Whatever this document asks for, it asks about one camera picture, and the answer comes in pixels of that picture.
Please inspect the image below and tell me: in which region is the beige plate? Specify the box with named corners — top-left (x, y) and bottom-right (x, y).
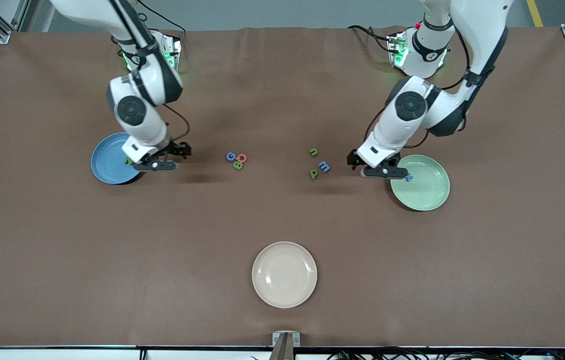
top-left (252, 241), bottom-right (318, 309)

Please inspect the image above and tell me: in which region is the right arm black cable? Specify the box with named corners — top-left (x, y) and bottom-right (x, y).
top-left (110, 0), bottom-right (192, 146)

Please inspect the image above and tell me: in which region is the green plate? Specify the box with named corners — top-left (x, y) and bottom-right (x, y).
top-left (390, 154), bottom-right (451, 212)

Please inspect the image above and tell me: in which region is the blue plate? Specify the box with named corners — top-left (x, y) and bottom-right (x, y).
top-left (90, 132), bottom-right (149, 185)

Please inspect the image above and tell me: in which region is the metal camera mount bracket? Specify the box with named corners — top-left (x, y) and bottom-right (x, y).
top-left (268, 331), bottom-right (301, 360)

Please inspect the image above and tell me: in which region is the black base cable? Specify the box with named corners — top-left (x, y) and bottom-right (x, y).
top-left (135, 0), bottom-right (186, 38)
top-left (346, 24), bottom-right (398, 55)

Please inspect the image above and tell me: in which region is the brown table cover mat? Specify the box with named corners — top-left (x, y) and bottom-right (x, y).
top-left (0, 26), bottom-right (565, 348)

